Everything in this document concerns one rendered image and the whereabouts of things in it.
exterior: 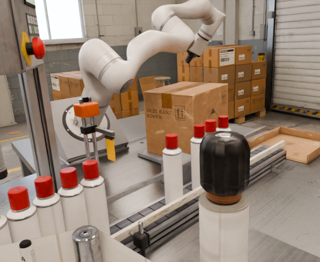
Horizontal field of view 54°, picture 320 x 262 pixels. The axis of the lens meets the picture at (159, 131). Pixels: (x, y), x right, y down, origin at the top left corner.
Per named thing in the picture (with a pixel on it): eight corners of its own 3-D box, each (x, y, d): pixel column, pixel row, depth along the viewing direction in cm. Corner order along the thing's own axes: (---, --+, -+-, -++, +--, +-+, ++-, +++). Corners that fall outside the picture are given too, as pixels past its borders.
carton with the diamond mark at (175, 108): (194, 163, 123) (192, 95, 115) (146, 152, 137) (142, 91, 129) (227, 141, 145) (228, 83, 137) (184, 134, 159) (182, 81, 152)
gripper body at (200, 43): (208, 36, 182) (197, 52, 187) (195, 28, 177) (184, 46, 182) (213, 41, 177) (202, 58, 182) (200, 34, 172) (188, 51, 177)
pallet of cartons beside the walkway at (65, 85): (143, 135, 446) (138, 71, 420) (89, 149, 399) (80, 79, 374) (104, 120, 539) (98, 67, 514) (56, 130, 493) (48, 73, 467)
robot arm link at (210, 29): (197, 26, 173) (210, 36, 172) (211, 4, 167) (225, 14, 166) (201, 27, 181) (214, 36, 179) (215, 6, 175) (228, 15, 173)
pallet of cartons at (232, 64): (215, 133, 436) (215, 49, 403) (176, 122, 501) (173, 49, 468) (266, 117, 504) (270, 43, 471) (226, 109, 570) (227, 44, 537)
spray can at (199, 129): (201, 195, 92) (200, 128, 86) (188, 190, 95) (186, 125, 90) (212, 188, 95) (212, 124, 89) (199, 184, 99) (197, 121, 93)
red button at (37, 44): (22, 37, 53) (40, 36, 53) (27, 37, 56) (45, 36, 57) (26, 60, 54) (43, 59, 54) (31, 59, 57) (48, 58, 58)
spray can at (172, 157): (175, 211, 84) (171, 139, 78) (161, 204, 88) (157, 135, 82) (187, 203, 88) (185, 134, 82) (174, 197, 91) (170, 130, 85)
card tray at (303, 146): (307, 164, 121) (308, 154, 119) (247, 149, 139) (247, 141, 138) (334, 143, 140) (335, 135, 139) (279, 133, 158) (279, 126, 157)
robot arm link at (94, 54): (95, 113, 126) (112, 72, 108) (65, 81, 128) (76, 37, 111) (116, 101, 134) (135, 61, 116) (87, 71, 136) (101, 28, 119)
